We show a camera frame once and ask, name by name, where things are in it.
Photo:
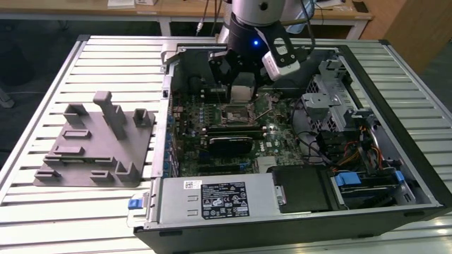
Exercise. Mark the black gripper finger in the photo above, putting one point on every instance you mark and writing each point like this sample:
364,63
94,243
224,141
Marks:
259,79
223,68

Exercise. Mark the silver CPU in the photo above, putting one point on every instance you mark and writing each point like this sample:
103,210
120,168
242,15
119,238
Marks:
242,94

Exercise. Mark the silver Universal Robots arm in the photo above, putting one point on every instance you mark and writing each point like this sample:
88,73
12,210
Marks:
254,10

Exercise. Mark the CPU socket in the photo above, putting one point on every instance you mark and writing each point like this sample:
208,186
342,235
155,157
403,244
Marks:
232,115

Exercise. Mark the RAM stick with white sticker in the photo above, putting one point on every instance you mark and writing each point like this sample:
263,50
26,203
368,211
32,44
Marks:
216,90

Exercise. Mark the black RAM slot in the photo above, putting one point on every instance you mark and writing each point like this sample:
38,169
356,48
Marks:
212,99

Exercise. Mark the grey metal drive cage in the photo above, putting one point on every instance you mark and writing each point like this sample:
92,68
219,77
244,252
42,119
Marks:
318,103

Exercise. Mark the black RAM stick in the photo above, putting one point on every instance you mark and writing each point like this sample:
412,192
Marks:
235,135

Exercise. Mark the green motherboard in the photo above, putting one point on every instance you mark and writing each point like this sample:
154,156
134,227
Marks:
191,132

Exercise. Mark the black graphics card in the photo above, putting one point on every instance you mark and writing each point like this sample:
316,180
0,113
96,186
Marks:
230,144

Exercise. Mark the wooden desk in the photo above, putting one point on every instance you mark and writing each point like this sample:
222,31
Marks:
148,12

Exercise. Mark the small white box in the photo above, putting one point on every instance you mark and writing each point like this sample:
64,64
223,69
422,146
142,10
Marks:
147,2

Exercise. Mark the small silver heatsink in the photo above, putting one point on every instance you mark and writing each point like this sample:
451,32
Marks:
267,161

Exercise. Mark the small black desk item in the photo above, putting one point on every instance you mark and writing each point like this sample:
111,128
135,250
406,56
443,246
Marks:
360,6

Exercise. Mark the large white box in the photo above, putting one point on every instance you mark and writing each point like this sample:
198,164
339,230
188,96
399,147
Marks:
120,4

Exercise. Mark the grey parts rack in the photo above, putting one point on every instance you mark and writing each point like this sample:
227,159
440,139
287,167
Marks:
102,148

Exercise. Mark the blue disk carrier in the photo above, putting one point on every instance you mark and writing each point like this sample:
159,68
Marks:
347,180

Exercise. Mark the wooden cabinet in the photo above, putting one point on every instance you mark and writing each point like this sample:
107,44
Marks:
416,31

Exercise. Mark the grey power supply unit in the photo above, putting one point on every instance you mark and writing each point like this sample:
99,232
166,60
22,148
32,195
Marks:
176,201

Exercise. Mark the blue plastic clip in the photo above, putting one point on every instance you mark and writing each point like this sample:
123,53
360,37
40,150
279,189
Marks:
399,176

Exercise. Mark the blue case latch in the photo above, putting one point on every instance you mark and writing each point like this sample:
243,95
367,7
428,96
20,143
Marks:
134,204

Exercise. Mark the black open PC case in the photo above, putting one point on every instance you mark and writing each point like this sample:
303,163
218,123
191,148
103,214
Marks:
247,238

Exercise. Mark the grey chair leg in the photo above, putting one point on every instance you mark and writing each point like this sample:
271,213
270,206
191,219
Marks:
6,101

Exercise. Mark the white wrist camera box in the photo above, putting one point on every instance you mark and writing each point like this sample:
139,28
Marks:
279,70

